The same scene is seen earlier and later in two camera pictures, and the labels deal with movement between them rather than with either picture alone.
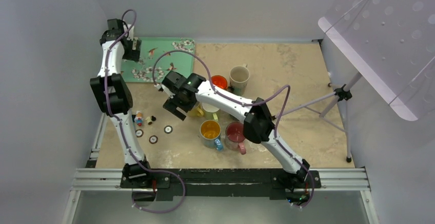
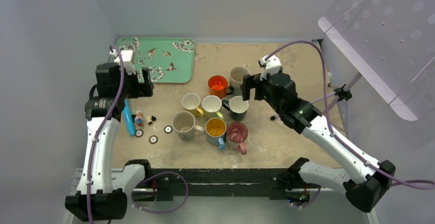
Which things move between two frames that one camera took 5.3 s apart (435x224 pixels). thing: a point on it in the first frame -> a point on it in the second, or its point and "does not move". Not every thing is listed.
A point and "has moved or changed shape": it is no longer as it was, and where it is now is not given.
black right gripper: [171, 104] -> [249, 82]
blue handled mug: [210, 133] has moved or changed shape
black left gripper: [132, 55] -> [137, 92]
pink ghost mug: [234, 137] does not move
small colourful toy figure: [139, 119] does not move
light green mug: [211, 112] does not move
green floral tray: [159, 56] does not move
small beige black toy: [150, 119] does not move
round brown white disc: [153, 139] does not move
